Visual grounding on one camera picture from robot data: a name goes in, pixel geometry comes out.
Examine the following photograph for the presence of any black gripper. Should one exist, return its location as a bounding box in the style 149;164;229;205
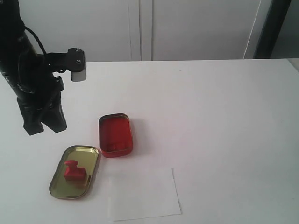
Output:
17;52;67;136

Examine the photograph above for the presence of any red rubber stamp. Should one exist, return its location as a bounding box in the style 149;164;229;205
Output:
64;160;86;181

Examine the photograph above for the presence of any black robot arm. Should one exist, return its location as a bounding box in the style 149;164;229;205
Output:
0;0;67;135

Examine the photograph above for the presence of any red ink pad tin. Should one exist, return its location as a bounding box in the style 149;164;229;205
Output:
98;113;133;158

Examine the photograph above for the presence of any gold tin lid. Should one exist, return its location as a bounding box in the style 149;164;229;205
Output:
49;145;100;199

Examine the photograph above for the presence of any white cabinet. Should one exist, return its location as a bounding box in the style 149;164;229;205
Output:
19;0;271;61

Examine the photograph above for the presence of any white paper sheet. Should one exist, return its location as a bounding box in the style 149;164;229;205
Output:
107;168;181;221

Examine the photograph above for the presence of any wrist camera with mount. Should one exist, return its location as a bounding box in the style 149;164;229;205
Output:
46;48;87;82

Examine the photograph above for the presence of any black camera cable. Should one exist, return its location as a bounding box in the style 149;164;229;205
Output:
23;26;47;56

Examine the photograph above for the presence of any dark vertical post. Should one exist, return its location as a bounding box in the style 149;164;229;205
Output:
253;0;291;59

